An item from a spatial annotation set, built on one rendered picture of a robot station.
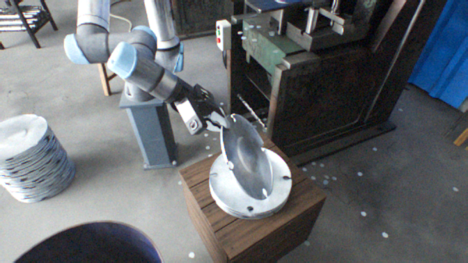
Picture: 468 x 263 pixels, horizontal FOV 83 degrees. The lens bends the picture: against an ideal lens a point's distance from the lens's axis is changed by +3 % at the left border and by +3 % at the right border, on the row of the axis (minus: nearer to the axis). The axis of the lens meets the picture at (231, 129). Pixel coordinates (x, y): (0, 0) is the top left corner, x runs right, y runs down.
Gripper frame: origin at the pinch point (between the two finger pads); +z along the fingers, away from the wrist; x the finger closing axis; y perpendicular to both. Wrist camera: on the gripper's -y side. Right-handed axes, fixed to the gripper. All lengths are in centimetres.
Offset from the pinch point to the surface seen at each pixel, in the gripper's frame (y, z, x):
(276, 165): 1.5, 29.3, 2.5
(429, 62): 91, 138, -81
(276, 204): -14.1, 26.2, 5.6
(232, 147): -4.5, 3.4, 1.4
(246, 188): -14.9, 9.9, 4.2
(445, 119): 54, 150, -63
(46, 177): 28, -24, 92
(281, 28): 53, 17, -26
